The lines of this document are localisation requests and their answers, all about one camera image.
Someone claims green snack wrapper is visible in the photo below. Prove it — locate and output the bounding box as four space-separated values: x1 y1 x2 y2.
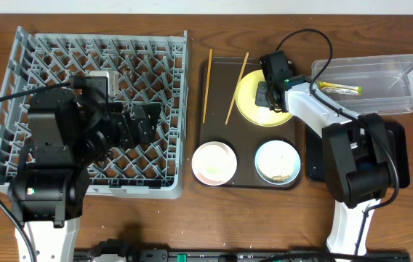
317 82 363 96

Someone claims light blue bowl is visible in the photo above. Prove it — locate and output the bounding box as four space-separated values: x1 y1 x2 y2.
254 140 301 186

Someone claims white napkin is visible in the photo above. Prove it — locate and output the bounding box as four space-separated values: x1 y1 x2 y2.
256 107 286 127

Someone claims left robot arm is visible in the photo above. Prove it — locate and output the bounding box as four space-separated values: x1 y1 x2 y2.
8 87 161 261

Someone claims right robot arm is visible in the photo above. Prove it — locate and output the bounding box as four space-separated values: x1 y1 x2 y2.
256 76 400 255

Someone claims yellow round plate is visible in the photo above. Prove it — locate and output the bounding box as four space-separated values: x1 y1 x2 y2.
236 70 292 126

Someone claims right wooden chopstick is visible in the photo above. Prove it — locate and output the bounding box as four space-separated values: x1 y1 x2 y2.
225 52 249 125

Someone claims wooden chopstick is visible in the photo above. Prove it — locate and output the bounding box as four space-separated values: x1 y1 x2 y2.
202 48 213 124
225 52 249 125

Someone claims dark brown serving tray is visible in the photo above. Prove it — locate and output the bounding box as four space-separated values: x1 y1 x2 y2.
196 56 303 190

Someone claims grey plastic dish rack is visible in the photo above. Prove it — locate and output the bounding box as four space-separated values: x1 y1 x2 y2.
0 28 189 199

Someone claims left wooden chopstick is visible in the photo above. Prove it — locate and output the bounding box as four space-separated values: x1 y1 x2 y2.
202 48 213 124

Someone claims black rectangular bin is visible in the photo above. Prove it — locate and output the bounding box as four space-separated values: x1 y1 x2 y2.
305 118 410 188

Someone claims white shallow bowl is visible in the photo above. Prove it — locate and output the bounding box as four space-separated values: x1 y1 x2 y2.
191 141 238 186

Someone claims clear plastic container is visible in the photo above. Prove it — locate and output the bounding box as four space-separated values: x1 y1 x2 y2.
318 54 413 115

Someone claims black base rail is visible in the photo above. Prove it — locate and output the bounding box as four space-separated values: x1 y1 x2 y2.
73 239 411 262

